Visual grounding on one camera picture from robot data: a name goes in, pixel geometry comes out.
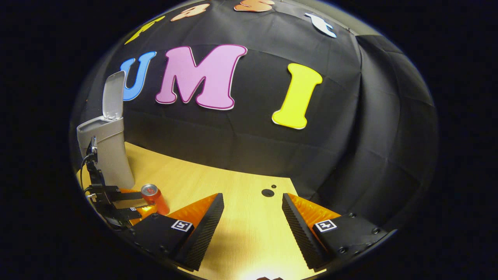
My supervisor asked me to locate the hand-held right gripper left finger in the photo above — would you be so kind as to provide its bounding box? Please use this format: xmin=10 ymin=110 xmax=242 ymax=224
xmin=128 ymin=192 xmax=225 ymax=272

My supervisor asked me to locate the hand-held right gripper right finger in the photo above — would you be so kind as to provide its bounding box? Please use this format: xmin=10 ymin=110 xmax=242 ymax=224
xmin=282 ymin=192 xmax=389 ymax=272

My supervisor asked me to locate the white desktop garbage bin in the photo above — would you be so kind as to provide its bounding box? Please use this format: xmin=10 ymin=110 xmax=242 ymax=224
xmin=76 ymin=71 xmax=135 ymax=190

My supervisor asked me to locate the red pop can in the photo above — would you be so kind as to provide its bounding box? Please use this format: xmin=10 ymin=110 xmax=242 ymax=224
xmin=140 ymin=184 xmax=170 ymax=216

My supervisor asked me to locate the black backdrop cloth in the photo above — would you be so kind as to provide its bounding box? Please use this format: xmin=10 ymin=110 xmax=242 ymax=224
xmin=70 ymin=0 xmax=439 ymax=234

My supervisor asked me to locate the wooden desktop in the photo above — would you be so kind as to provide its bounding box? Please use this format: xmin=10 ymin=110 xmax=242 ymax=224
xmin=78 ymin=142 xmax=331 ymax=280

